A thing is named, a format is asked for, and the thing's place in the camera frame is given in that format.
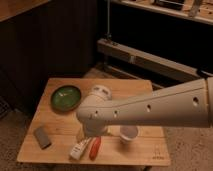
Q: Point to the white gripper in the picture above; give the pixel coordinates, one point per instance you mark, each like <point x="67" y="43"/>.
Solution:
<point x="94" y="129"/>

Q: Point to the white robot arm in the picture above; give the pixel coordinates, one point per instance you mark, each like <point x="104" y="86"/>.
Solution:
<point x="185" y="105"/>

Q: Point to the green ceramic bowl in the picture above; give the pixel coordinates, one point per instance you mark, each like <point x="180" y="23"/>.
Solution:
<point x="65" y="98"/>

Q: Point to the white tube with cap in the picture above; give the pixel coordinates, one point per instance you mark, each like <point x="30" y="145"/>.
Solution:
<point x="79" y="148"/>

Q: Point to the wooden table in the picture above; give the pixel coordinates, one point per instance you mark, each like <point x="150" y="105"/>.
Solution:
<point x="149" y="148"/>

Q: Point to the grey rectangular sponge block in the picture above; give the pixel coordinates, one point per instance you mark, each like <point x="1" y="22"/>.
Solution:
<point x="42" y="137"/>

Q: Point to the wooden bench beam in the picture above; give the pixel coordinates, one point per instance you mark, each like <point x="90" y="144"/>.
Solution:
<point x="165" y="67"/>

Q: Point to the metal pole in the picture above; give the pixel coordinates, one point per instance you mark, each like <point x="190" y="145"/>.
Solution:
<point x="108" y="34"/>

